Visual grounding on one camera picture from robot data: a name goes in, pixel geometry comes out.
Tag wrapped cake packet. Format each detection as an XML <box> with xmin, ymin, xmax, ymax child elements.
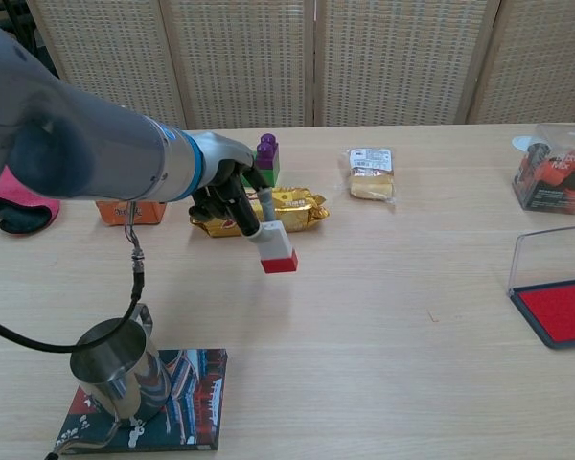
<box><xmin>339</xmin><ymin>147</ymin><xmax>398</xmax><ymax>208</ymax></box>

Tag orange biscuit box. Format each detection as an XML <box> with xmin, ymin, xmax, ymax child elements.
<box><xmin>95</xmin><ymin>198</ymin><xmax>169</xmax><ymax>226</ymax></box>

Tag clear box red black contents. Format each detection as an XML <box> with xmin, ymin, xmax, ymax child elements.
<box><xmin>512</xmin><ymin>123</ymin><xmax>575</xmax><ymax>215</ymax></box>

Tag steel pitcher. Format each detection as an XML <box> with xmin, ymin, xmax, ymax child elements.
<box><xmin>69</xmin><ymin>302</ymin><xmax>174</xmax><ymax>430</ymax></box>

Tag red ink pad case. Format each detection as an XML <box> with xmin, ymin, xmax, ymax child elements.
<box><xmin>506</xmin><ymin>224</ymin><xmax>575</xmax><ymax>351</ymax></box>

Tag pink and black cloth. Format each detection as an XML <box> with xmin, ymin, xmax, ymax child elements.
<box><xmin>0</xmin><ymin>168</ymin><xmax>61</xmax><ymax>237</ymax></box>

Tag black metal stand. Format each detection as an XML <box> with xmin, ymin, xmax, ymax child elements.
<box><xmin>0</xmin><ymin>0</ymin><xmax>62</xmax><ymax>81</ymax></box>

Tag woven folding screen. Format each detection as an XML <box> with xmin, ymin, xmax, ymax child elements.
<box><xmin>26</xmin><ymin>0</ymin><xmax>575</xmax><ymax>133</ymax></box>

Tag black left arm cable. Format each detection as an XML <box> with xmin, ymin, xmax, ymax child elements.
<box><xmin>0</xmin><ymin>200</ymin><xmax>148</xmax><ymax>356</ymax></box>

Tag gold cracker packet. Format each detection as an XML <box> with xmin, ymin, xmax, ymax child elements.
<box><xmin>188</xmin><ymin>187</ymin><xmax>331</xmax><ymax>240</ymax></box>

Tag green toy block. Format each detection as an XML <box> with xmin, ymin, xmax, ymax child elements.
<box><xmin>250</xmin><ymin>143</ymin><xmax>283</xmax><ymax>188</ymax></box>

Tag dark picture book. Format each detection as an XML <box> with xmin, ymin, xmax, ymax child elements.
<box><xmin>53</xmin><ymin>348</ymin><xmax>232</xmax><ymax>452</ymax></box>

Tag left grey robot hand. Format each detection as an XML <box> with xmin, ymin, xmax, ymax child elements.
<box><xmin>188</xmin><ymin>131</ymin><xmax>287</xmax><ymax>248</ymax></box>

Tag purple toy block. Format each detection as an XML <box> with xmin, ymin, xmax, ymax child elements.
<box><xmin>256</xmin><ymin>132</ymin><xmax>280</xmax><ymax>171</ymax></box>

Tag white round disc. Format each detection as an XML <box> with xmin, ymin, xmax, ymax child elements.
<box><xmin>511</xmin><ymin>135</ymin><xmax>541</xmax><ymax>155</ymax></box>

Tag white and red block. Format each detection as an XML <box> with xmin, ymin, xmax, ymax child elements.
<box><xmin>259</xmin><ymin>220</ymin><xmax>300</xmax><ymax>275</ymax></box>

